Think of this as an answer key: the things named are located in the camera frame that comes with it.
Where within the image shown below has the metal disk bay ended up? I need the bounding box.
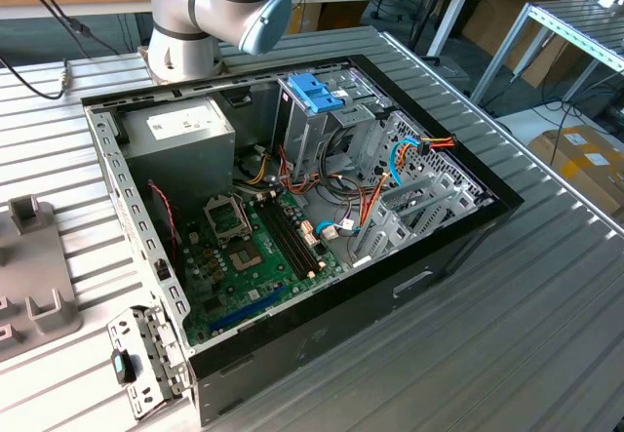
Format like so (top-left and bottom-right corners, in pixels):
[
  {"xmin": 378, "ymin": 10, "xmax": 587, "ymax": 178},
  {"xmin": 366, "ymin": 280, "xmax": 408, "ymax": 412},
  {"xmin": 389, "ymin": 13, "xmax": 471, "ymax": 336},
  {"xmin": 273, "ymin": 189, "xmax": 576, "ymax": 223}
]
[{"xmin": 350, "ymin": 173, "xmax": 493, "ymax": 270}]

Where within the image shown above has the black RAM slot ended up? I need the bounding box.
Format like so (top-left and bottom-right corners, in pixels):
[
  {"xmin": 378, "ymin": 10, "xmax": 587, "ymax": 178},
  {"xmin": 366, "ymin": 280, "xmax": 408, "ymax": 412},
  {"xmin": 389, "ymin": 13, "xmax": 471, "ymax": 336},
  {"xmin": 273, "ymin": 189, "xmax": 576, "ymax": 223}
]
[
  {"xmin": 270, "ymin": 196, "xmax": 324, "ymax": 270},
  {"xmin": 255, "ymin": 200, "xmax": 316, "ymax": 280}
]

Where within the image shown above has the metal drive cage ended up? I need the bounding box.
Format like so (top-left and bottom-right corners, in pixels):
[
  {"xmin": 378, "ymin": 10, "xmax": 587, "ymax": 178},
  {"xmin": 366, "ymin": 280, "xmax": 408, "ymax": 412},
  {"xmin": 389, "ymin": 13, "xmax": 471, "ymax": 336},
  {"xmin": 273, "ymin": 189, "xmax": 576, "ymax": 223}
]
[{"xmin": 272, "ymin": 68, "xmax": 391, "ymax": 182}]

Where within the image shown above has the CPU socket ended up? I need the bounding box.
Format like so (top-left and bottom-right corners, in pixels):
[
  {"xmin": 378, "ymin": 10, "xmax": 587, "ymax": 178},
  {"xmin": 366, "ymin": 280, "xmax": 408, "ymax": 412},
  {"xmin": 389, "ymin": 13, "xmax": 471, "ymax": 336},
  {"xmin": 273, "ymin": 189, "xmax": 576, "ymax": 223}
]
[{"xmin": 227, "ymin": 239, "xmax": 268, "ymax": 273}]

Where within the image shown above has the metal socket cover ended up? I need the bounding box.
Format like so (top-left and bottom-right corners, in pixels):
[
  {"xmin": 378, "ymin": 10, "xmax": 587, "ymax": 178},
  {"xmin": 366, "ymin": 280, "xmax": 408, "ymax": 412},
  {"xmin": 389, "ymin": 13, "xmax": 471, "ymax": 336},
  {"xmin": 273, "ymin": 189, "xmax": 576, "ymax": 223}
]
[{"xmin": 203, "ymin": 195, "xmax": 253, "ymax": 248}]

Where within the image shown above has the blue plastic drive latch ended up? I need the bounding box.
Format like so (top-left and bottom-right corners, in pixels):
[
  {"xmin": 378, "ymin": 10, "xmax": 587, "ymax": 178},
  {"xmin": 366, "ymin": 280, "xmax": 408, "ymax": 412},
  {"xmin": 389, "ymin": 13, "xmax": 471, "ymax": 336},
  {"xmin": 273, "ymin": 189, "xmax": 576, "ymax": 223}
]
[{"xmin": 287, "ymin": 73, "xmax": 353, "ymax": 115}]

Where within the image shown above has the blue expansion slot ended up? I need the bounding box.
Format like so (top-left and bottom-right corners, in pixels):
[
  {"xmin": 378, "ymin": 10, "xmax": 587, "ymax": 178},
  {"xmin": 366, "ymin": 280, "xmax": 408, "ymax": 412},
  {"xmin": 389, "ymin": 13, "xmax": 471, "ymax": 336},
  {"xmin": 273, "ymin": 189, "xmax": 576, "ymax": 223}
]
[{"xmin": 209, "ymin": 283, "xmax": 287, "ymax": 334}]

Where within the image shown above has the green motherboard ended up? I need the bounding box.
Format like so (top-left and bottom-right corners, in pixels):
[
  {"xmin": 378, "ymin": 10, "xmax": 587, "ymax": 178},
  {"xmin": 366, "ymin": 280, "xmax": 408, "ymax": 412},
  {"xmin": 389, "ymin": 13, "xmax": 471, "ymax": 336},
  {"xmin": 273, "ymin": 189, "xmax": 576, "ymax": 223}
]
[{"xmin": 177, "ymin": 190, "xmax": 350, "ymax": 348}]

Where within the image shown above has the grey power supply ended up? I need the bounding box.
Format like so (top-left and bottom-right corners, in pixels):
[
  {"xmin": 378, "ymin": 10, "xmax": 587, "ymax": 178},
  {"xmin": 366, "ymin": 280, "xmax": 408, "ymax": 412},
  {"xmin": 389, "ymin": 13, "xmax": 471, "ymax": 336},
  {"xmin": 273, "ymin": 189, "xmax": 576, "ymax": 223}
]
[{"xmin": 119, "ymin": 96, "xmax": 238, "ymax": 209}]

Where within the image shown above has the black PC case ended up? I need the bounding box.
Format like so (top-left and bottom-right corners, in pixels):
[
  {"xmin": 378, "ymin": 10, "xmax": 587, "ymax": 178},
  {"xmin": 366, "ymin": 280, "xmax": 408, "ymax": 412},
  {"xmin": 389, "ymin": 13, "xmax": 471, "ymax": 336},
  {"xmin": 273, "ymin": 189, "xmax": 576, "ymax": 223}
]
[{"xmin": 80, "ymin": 54, "xmax": 526, "ymax": 428}]

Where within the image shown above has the black stand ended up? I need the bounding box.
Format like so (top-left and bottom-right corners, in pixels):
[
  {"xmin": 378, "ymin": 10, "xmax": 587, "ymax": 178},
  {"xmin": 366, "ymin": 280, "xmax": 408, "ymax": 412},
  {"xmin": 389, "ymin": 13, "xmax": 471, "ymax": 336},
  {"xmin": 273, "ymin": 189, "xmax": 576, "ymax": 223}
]
[{"xmin": 411, "ymin": 0, "xmax": 453, "ymax": 61}]

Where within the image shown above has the black latch blue mark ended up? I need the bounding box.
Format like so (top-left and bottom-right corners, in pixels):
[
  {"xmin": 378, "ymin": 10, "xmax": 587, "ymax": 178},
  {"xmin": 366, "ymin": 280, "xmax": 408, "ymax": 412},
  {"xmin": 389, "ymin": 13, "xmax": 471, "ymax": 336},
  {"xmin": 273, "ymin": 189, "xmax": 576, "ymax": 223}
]
[{"xmin": 110, "ymin": 348, "xmax": 138, "ymax": 385}]

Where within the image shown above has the labelled cardboard box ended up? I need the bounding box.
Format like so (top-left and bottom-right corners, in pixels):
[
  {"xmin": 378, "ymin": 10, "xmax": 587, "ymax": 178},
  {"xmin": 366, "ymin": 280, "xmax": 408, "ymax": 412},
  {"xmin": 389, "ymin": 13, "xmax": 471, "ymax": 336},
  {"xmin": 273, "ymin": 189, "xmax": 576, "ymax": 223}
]
[{"xmin": 528, "ymin": 127, "xmax": 624, "ymax": 218}]

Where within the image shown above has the grey parts rack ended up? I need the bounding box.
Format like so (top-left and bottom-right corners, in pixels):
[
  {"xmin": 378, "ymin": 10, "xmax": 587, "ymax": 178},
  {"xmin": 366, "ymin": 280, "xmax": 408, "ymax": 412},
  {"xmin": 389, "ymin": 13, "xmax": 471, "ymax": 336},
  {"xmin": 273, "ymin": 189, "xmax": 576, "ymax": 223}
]
[{"xmin": 0, "ymin": 195, "xmax": 83, "ymax": 363}]

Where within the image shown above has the short blue wire white plug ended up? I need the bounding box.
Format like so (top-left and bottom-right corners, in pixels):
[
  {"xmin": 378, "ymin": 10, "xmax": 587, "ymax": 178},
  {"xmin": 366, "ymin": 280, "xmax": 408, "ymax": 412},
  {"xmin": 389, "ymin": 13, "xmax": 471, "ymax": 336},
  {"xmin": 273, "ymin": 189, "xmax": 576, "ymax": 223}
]
[{"xmin": 315, "ymin": 220, "xmax": 343, "ymax": 241}]

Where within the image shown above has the yellow orange wire bundle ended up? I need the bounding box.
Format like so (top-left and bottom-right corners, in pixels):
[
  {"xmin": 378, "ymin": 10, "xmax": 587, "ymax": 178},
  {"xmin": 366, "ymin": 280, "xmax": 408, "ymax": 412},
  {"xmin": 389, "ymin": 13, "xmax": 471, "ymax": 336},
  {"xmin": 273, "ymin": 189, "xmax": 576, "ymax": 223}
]
[{"xmin": 241, "ymin": 152, "xmax": 272, "ymax": 185}]

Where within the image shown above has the light blue data wire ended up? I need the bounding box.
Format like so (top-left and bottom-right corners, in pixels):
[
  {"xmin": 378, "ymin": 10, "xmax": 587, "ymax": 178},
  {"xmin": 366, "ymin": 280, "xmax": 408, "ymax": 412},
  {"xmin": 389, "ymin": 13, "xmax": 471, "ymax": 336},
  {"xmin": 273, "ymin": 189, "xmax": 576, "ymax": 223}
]
[{"xmin": 389, "ymin": 139, "xmax": 420, "ymax": 187}]

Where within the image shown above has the orange red power wire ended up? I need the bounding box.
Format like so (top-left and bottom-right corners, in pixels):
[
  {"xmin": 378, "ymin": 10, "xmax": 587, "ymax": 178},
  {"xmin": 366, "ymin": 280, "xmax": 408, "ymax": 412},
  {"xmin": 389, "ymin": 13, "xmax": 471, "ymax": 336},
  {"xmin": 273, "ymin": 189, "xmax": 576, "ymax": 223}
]
[{"xmin": 416, "ymin": 134, "xmax": 457, "ymax": 158}]

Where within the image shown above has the red black fan wire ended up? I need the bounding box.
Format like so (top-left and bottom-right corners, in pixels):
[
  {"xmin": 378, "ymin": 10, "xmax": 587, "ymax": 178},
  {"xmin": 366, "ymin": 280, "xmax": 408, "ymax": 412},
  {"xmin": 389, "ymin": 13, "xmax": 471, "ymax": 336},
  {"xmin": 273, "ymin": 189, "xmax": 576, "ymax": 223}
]
[{"xmin": 147, "ymin": 182, "xmax": 182, "ymax": 257}]

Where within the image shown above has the silver expansion bracket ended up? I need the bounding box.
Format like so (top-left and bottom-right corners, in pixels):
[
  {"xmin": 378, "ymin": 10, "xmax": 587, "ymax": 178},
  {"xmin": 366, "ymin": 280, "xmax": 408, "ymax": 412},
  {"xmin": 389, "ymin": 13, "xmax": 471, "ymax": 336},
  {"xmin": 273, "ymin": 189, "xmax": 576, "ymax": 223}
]
[{"xmin": 105, "ymin": 304, "xmax": 192, "ymax": 422}]

